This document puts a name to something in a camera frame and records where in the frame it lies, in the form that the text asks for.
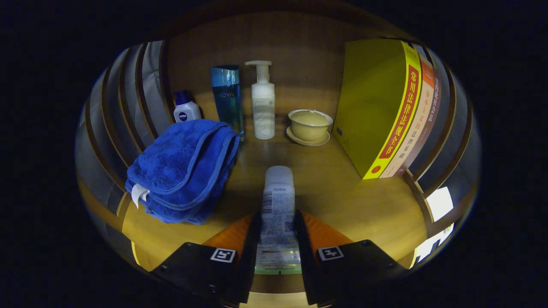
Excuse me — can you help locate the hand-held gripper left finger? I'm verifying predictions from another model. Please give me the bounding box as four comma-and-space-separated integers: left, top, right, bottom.
152, 210, 262, 308

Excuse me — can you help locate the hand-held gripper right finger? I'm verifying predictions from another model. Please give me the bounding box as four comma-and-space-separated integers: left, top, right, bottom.
293, 210, 407, 306

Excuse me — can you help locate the white squeeze tube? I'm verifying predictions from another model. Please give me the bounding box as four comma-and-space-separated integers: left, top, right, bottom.
255, 166, 302, 275

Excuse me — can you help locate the wooden countertop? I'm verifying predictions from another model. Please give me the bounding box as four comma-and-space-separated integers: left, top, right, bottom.
121, 115, 429, 308

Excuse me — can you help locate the wooden cabinet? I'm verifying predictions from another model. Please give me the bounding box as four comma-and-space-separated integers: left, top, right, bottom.
75, 9, 482, 308

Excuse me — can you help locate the blue folded towel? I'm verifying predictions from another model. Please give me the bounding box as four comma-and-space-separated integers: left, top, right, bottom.
125, 119, 240, 225

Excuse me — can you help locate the beige lidded tea bowl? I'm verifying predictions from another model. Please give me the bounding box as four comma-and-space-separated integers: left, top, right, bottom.
286, 109, 334, 147

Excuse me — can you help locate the white pump bottle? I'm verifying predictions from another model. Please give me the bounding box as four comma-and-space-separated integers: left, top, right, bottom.
244, 60, 276, 140

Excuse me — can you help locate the small white blue-capped bottle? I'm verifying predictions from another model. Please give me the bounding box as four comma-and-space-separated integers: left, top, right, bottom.
173, 90, 202, 123

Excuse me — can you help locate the blue glass bottle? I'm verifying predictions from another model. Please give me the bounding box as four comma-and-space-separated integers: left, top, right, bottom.
210, 65, 245, 142

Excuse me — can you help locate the yellow book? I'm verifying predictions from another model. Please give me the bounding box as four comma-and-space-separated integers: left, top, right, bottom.
333, 39, 422, 180

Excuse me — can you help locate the beige book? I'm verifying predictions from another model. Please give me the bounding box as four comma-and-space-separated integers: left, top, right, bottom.
379, 53, 435, 179

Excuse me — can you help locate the brown book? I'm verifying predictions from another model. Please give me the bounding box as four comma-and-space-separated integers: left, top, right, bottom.
396, 68, 441, 177

